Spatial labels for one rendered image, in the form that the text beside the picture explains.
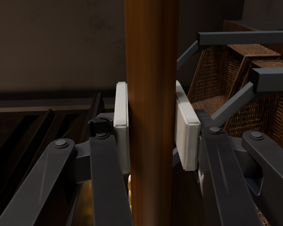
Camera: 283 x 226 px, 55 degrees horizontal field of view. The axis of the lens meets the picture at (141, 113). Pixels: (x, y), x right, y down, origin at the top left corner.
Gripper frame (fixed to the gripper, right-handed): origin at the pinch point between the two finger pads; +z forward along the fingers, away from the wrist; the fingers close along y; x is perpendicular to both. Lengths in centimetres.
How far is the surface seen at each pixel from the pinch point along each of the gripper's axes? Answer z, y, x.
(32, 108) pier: 265, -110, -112
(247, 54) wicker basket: 93, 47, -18
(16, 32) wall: 281, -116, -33
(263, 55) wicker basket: 93, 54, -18
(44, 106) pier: 265, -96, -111
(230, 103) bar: 37.5, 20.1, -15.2
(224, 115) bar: 37.0, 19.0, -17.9
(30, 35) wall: 282, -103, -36
